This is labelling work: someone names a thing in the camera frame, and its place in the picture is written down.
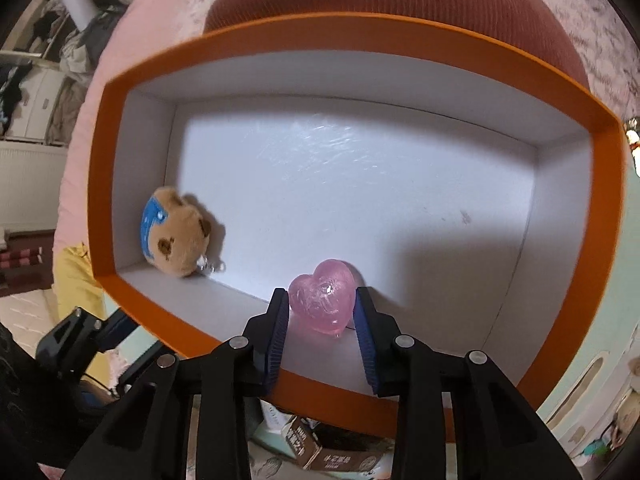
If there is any white drawer cabinet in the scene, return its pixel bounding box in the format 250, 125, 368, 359
20, 67, 71, 138

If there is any floral quilt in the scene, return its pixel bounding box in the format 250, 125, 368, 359
500, 0, 636, 126

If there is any small figurine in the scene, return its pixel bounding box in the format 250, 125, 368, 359
625, 116, 640, 177

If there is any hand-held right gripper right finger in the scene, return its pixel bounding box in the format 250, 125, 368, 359
352, 286, 583, 480

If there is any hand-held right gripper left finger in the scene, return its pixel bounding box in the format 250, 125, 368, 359
62, 287, 291, 480

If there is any white radiator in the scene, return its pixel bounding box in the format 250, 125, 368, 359
0, 140, 68, 231

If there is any brown plush bear keychain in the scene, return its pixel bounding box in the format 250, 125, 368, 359
141, 186, 227, 278

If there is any brown printed carton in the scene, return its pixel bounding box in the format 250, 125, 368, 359
285, 414, 393, 472

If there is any pink translucent heart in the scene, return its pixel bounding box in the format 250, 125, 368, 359
287, 259, 360, 336

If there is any yellow cloth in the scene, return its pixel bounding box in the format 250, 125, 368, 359
52, 242, 107, 322

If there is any pile of clothes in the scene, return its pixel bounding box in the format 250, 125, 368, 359
30, 10, 126, 111

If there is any orange cardboard box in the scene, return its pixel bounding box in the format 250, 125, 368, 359
86, 11, 628, 443

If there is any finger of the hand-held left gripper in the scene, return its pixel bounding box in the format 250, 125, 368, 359
35, 306, 143, 381
114, 340, 176, 401

